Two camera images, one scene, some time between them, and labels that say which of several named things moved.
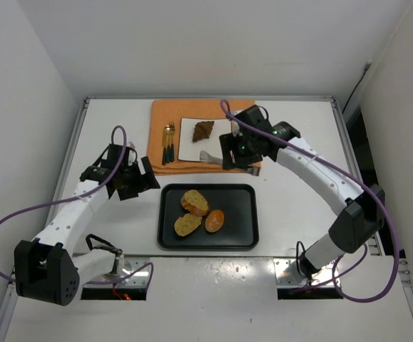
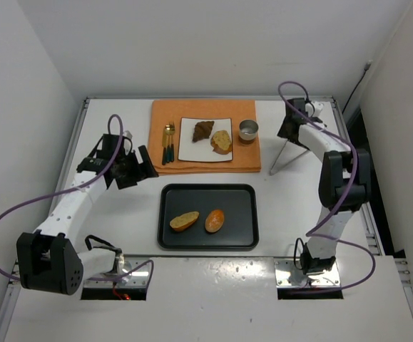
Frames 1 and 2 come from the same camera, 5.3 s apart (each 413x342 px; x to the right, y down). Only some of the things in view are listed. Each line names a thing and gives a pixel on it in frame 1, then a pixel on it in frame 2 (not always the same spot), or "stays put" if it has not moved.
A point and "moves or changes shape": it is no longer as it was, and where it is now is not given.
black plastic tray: (238, 203) stays put
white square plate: (189, 150) stays put
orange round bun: (214, 221) stays put
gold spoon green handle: (171, 135) stays put
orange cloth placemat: (172, 111) stays put
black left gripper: (131, 183) to (135, 169)
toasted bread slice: (195, 202) moves or changes shape
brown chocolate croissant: (202, 130) stays put
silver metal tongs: (205, 157) moves or changes shape
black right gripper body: (232, 151) to (288, 130)
